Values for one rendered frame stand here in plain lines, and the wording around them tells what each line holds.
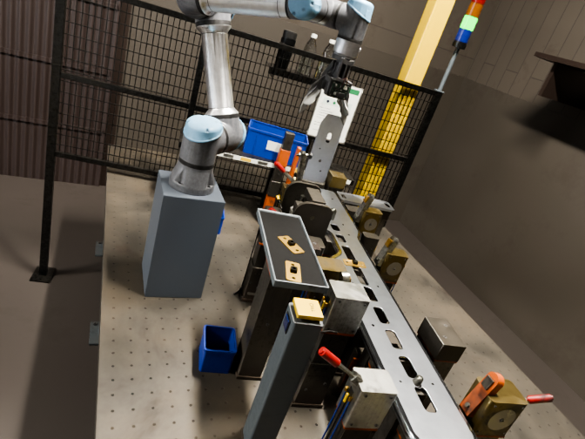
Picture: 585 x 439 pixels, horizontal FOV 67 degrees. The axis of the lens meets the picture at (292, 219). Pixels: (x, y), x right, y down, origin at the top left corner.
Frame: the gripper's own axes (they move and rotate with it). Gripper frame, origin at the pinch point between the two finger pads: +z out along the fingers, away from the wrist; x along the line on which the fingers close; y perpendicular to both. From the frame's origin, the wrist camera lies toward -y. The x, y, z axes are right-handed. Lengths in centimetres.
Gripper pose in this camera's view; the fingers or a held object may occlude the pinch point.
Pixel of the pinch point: (320, 118)
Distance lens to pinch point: 144.4
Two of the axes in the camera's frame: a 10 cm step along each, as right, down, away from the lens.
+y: 1.7, 4.8, -8.6
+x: 9.4, 1.8, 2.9
